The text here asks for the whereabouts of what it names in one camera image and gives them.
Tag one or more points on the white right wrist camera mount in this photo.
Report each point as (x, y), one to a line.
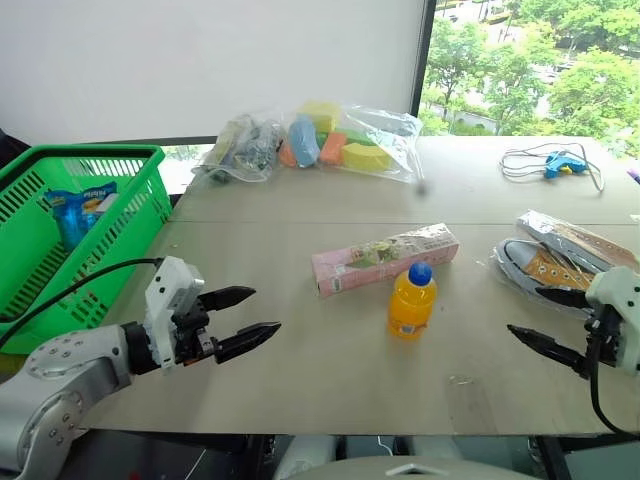
(620, 290)

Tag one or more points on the black window frame post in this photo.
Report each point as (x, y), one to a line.
(422, 55)

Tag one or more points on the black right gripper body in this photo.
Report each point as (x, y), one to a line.
(607, 340)

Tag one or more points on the grey robot torso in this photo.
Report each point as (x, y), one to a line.
(435, 470)

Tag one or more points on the black table frame leg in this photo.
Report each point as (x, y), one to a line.
(257, 457)
(550, 457)

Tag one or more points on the pale rounded shape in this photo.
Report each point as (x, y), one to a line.
(310, 457)

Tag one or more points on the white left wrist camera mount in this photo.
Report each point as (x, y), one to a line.
(170, 280)

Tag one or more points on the blue sponge block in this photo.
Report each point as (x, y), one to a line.
(302, 142)

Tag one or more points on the pink cardboard box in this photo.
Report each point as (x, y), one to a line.
(380, 260)

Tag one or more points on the purple object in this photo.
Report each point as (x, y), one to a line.
(635, 176)

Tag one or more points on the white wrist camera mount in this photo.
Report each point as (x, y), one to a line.
(170, 280)
(620, 290)

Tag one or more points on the green plastic shopping basket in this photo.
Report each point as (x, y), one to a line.
(125, 225)

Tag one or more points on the orange juice bottle blue cap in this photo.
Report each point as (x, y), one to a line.
(411, 305)

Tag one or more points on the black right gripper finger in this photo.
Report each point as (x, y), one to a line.
(567, 297)
(550, 345)

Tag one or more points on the grey yellow canvas shoe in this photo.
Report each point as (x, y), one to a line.
(540, 270)

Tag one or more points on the blue snack packet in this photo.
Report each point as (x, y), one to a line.
(75, 210)

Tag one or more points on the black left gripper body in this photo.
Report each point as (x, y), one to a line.
(192, 337)

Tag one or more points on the green sponge block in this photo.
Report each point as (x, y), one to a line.
(357, 136)

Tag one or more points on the small orange sponge block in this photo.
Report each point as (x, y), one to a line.
(287, 155)

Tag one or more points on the yellow arched sponge block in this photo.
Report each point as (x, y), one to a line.
(365, 157)

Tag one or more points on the white window blind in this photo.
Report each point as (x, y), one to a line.
(200, 65)

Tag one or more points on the clear bag of sponges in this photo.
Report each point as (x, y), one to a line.
(395, 145)

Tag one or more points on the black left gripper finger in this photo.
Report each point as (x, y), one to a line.
(247, 337)
(227, 296)

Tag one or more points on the grey canvas shoe tan insole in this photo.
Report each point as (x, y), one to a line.
(575, 240)

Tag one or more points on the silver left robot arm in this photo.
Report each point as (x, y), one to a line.
(75, 360)

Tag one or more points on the pale yellow sponge block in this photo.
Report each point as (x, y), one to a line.
(320, 114)

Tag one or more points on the clear bag of dark items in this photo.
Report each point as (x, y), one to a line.
(245, 147)

